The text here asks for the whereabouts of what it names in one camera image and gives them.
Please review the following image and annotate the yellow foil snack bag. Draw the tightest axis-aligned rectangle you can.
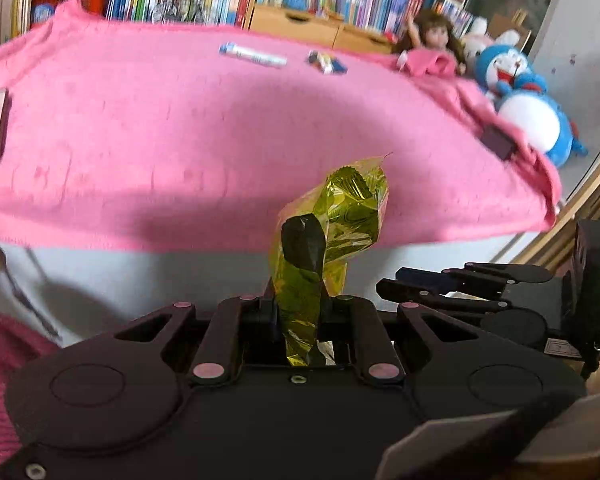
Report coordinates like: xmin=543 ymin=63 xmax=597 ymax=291
xmin=270 ymin=157 xmax=389 ymax=366

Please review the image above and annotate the blue doraemon plush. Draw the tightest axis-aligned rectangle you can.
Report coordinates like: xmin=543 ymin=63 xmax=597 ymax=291
xmin=474 ymin=44 xmax=588 ymax=168

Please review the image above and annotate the pink bunny print towel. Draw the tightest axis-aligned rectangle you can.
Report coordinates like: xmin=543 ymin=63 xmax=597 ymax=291
xmin=0 ymin=0 xmax=562 ymax=252

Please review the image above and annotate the brown haired doll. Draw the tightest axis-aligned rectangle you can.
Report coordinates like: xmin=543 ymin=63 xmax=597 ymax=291
xmin=392 ymin=9 xmax=467 ymax=76

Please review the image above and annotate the pink white bunny plush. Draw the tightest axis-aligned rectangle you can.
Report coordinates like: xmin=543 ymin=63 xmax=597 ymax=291
xmin=460 ymin=16 xmax=520 ymax=67

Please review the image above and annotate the colourful small snack packet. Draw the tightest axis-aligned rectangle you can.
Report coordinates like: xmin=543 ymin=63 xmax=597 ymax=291
xmin=308 ymin=50 xmax=348 ymax=75

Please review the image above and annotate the white blue tube wrapper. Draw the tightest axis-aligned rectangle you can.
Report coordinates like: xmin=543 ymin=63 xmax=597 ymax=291
xmin=219 ymin=42 xmax=287 ymax=68

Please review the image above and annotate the wooden drawer organizer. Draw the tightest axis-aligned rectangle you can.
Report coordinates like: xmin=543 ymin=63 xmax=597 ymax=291
xmin=244 ymin=4 xmax=392 ymax=54

